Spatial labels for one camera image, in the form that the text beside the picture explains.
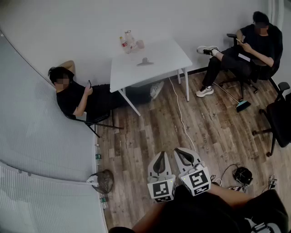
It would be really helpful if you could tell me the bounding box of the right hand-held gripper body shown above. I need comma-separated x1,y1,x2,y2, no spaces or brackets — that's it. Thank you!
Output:
178,162,212,197

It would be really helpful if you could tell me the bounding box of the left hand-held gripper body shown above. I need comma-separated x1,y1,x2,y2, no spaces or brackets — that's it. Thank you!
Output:
147,171,177,203

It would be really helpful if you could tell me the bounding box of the large metal binder clip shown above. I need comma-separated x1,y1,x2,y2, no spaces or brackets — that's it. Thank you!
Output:
136,57,155,67

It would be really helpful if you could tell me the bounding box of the person's left forearm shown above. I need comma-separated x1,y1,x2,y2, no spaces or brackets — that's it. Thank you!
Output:
131,200,176,233

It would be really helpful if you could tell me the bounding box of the person's right forearm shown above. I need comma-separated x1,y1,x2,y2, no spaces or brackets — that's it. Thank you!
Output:
210,183,253,209

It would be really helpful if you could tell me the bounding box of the person's black shirt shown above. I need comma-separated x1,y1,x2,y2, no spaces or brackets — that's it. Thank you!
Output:
109,184,289,233

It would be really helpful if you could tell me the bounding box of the grey bag on floor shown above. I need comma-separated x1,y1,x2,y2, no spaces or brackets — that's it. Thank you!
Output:
90,169,114,194

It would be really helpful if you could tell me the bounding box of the green-label water bottle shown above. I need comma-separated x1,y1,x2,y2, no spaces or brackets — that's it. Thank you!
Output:
95,144,102,171
99,193,109,210

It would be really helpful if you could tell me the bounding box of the teal broom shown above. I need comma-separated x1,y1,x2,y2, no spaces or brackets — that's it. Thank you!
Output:
213,82,252,113

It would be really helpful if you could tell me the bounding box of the black folding chair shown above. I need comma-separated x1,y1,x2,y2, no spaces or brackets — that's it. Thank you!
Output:
65,109,125,138

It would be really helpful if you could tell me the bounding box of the small red-label plastic bottle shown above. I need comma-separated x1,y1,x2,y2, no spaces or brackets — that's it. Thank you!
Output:
120,36,130,54

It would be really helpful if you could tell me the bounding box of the white floor cable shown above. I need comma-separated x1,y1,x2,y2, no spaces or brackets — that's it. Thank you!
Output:
168,76,196,152

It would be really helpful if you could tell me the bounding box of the tangle of black cables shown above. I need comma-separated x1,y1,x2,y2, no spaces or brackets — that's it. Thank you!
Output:
210,163,254,192

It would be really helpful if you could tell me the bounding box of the large clear red-handled bottle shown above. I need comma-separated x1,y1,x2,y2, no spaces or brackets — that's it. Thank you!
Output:
124,30,139,54

